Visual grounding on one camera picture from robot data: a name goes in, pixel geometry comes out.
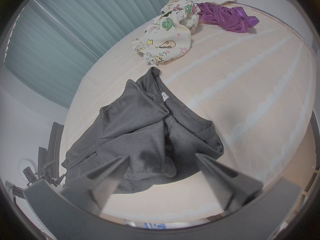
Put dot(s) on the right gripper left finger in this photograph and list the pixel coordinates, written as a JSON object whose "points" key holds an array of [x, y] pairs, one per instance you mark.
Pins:
{"points": [[100, 189]]}

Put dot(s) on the bed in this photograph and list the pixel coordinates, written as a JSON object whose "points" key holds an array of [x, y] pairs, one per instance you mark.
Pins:
{"points": [[250, 84]]}

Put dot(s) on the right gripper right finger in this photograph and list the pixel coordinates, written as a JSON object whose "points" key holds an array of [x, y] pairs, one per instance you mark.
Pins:
{"points": [[225, 184]]}

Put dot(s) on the black T-shirt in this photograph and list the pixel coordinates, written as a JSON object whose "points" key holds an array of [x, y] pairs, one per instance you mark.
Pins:
{"points": [[140, 139]]}

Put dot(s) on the black chest of drawers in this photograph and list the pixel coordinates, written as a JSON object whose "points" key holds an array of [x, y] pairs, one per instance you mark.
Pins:
{"points": [[57, 139]]}

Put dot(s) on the white printed pyjama top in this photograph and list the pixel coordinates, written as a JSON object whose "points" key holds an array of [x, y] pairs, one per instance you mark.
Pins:
{"points": [[167, 39]]}

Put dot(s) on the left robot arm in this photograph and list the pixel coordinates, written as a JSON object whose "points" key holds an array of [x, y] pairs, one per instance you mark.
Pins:
{"points": [[47, 175]]}

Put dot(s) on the purple garment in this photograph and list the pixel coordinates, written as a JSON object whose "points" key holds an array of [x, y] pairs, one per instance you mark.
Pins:
{"points": [[225, 19]]}

